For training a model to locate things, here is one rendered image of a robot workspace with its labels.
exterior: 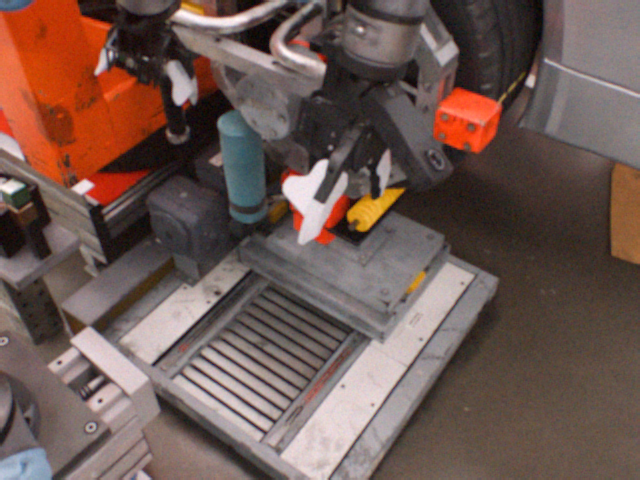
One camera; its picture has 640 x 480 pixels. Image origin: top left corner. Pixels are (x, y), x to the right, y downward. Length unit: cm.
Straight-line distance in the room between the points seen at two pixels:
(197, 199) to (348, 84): 106
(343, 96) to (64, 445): 51
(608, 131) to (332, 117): 74
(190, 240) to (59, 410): 89
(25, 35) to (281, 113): 53
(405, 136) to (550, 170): 188
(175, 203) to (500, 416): 99
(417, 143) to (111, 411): 54
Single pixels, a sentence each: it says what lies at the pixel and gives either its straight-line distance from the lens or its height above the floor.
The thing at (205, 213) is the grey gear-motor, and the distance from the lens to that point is 167.
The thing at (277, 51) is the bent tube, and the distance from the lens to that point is 106.
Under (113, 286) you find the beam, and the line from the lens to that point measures 192.
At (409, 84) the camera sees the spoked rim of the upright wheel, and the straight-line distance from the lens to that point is 132.
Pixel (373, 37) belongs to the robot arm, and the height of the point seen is 123.
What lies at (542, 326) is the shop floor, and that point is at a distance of 201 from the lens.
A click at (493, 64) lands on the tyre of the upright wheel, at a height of 93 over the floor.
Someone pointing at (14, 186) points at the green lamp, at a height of 66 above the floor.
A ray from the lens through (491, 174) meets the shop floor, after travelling 244.
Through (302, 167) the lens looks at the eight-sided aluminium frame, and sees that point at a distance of 147.
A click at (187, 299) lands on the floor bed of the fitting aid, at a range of 191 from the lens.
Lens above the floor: 154
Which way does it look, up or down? 46 degrees down
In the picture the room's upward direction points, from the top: straight up
